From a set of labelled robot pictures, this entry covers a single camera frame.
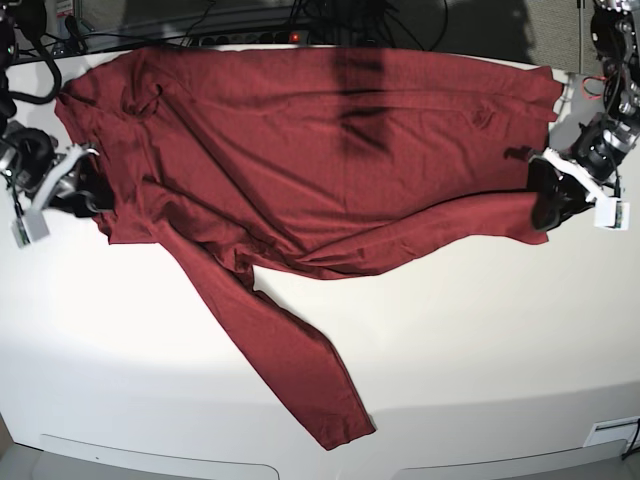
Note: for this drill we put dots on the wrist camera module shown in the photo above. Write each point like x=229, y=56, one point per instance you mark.
x=29, y=227
x=612, y=213

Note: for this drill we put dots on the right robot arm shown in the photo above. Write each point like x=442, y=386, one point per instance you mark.
x=30, y=17

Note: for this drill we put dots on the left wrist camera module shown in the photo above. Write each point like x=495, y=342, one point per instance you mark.
x=612, y=213

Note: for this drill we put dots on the white label plate on table edge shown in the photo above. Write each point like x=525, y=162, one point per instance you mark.
x=612, y=431

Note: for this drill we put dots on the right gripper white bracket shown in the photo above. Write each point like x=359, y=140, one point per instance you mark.
x=40, y=178

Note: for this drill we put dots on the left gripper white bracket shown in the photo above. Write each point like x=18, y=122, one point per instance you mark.
x=569, y=183

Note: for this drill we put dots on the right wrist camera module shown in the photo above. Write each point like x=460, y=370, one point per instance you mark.
x=29, y=227

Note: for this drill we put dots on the black power strip red switch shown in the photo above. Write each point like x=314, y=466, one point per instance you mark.
x=276, y=37

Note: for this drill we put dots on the dark red long-sleeve T-shirt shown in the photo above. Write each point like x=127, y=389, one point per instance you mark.
x=330, y=163

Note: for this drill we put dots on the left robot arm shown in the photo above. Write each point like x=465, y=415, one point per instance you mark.
x=615, y=34

